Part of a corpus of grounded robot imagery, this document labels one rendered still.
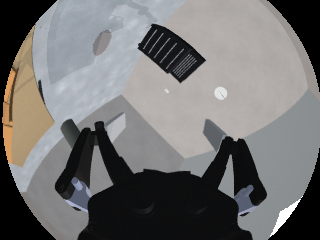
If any wooden shelving unit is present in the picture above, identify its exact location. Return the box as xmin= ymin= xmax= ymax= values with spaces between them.
xmin=2 ymin=65 xmax=19 ymax=164

